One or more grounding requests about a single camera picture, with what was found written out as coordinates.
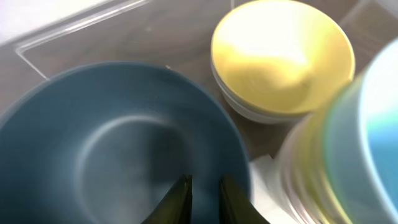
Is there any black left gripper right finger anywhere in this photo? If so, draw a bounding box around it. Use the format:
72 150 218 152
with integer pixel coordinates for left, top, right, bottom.
218 175 270 224

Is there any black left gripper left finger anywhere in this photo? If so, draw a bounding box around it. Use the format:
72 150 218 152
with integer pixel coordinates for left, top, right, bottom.
142 175 193 224

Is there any cream white plastic cup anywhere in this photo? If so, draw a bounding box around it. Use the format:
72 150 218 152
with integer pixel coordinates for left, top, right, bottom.
275 119 315 224

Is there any grey small bowl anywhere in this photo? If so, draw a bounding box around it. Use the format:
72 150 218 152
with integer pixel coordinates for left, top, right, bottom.
210 60 308 124

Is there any dark blue bowl front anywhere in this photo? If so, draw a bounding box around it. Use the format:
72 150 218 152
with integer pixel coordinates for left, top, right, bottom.
1 62 251 223

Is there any light blue plastic cup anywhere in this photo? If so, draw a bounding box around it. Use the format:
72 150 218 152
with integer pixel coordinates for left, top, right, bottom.
323 40 397 223

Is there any yellow small bowl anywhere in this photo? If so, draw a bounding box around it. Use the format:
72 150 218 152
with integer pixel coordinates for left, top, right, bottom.
211 1 355 115

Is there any clear plastic storage container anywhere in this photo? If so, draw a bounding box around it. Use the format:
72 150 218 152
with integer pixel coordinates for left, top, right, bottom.
0 0 398 224

